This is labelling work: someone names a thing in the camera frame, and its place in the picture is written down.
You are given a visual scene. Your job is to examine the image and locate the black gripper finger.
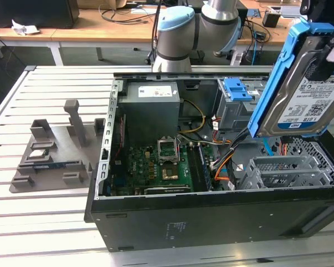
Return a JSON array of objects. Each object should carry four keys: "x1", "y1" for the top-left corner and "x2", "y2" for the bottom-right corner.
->
[
  {"x1": 299, "y1": 0, "x2": 315, "y2": 21},
  {"x1": 317, "y1": 0, "x2": 334, "y2": 82}
]

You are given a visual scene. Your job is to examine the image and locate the hard disk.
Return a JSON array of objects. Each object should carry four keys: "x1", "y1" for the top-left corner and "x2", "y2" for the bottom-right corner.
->
[{"x1": 247, "y1": 19, "x2": 334, "y2": 139}]

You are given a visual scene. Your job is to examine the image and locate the grey metal disk bay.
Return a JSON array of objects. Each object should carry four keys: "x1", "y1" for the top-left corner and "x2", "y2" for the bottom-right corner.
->
[{"x1": 238, "y1": 155, "x2": 334, "y2": 190}]

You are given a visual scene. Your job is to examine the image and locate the small black box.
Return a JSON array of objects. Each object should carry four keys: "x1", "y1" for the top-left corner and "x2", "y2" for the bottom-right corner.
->
[{"x1": 262, "y1": 11, "x2": 282, "y2": 28}]

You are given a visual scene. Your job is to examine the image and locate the black speaker box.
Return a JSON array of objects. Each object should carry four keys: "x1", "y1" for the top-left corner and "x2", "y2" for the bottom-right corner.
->
[{"x1": 238, "y1": 8, "x2": 248, "y2": 40}]

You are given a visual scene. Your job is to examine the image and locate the blue drive bay latch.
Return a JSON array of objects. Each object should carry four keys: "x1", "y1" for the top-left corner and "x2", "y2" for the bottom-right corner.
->
[{"x1": 224, "y1": 78, "x2": 253, "y2": 102}]

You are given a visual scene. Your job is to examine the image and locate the grey metal drive cage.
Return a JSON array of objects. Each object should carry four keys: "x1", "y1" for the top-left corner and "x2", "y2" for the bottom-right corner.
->
[{"x1": 214, "y1": 77, "x2": 261, "y2": 135}]

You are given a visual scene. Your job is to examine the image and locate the black RAM slot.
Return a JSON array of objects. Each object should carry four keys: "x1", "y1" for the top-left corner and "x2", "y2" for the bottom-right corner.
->
[
  {"x1": 188, "y1": 144, "x2": 203, "y2": 192},
  {"x1": 191, "y1": 144, "x2": 206, "y2": 192},
  {"x1": 195, "y1": 144, "x2": 209, "y2": 192},
  {"x1": 199, "y1": 144, "x2": 213, "y2": 191}
]

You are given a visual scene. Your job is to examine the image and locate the metal socket cover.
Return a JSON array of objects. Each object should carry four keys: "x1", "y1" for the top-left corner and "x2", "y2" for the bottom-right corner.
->
[{"x1": 157, "y1": 136, "x2": 179, "y2": 164}]

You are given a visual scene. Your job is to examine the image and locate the grey power supply unit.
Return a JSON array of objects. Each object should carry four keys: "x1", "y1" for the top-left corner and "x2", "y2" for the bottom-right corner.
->
[{"x1": 118, "y1": 82, "x2": 181, "y2": 140}]

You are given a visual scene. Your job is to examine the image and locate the CPU socket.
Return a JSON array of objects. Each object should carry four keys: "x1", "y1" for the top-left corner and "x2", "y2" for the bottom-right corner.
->
[{"x1": 161, "y1": 166, "x2": 181, "y2": 181}]

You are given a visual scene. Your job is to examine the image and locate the black open PC case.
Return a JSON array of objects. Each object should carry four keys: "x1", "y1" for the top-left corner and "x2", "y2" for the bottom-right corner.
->
[{"x1": 83, "y1": 71, "x2": 334, "y2": 253}]

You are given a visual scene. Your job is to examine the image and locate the black graphics card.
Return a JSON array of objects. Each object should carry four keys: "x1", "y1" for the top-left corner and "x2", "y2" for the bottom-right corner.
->
[{"x1": 144, "y1": 185, "x2": 191, "y2": 195}]

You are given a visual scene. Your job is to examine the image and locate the green motherboard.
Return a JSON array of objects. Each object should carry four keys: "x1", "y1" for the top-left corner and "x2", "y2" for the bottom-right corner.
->
[{"x1": 108, "y1": 144, "x2": 214, "y2": 197}]

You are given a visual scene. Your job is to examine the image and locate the brown cardboard box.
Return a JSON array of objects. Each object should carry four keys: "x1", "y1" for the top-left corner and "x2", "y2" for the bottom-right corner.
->
[{"x1": 77, "y1": 0, "x2": 127, "y2": 9}]

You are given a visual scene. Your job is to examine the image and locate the wooden desk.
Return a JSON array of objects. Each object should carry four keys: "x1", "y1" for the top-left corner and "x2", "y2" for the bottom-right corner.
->
[{"x1": 0, "y1": 0, "x2": 334, "y2": 53}]

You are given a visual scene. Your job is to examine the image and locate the large black box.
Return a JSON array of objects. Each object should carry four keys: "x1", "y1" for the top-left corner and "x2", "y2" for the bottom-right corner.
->
[{"x1": 0, "y1": 0, "x2": 80, "y2": 29}]

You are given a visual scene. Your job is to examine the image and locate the grey parts rack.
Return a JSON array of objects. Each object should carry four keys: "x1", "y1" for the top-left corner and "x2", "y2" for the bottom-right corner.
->
[{"x1": 9, "y1": 99, "x2": 106, "y2": 194}]

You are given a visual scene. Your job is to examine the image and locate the crumpled white paper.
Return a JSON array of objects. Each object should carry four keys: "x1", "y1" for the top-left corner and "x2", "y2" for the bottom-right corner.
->
[{"x1": 11, "y1": 18, "x2": 42, "y2": 36}]

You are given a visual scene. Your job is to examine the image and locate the blue RAM stick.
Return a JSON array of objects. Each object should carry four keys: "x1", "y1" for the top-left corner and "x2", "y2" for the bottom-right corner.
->
[{"x1": 33, "y1": 162, "x2": 66, "y2": 170}]

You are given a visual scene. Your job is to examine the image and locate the silver CPU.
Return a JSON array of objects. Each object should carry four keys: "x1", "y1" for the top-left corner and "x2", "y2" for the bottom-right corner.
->
[{"x1": 27, "y1": 149, "x2": 50, "y2": 162}]

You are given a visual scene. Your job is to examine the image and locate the black power connector wire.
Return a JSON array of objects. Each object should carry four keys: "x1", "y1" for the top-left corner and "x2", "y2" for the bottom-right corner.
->
[{"x1": 279, "y1": 137, "x2": 289, "y2": 156}]

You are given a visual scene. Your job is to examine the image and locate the blue SATA wire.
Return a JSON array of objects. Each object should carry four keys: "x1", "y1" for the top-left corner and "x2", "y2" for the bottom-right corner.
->
[{"x1": 263, "y1": 137, "x2": 274, "y2": 156}]

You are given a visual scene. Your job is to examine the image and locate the black cable bundle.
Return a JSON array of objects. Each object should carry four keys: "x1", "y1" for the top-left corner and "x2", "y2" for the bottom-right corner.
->
[{"x1": 210, "y1": 127, "x2": 253, "y2": 173}]

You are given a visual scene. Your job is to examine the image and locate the yellow and black wires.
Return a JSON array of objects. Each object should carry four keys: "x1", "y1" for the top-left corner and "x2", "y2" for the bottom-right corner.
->
[{"x1": 178, "y1": 98, "x2": 207, "y2": 134}]

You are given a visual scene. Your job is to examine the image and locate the grey thin cable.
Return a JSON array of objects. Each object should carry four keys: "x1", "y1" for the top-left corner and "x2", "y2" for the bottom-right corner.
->
[{"x1": 178, "y1": 133, "x2": 232, "y2": 146}]

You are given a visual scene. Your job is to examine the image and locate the orange wire bundle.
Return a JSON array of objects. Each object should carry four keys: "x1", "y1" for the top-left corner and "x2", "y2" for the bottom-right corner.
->
[{"x1": 214, "y1": 155, "x2": 232, "y2": 182}]

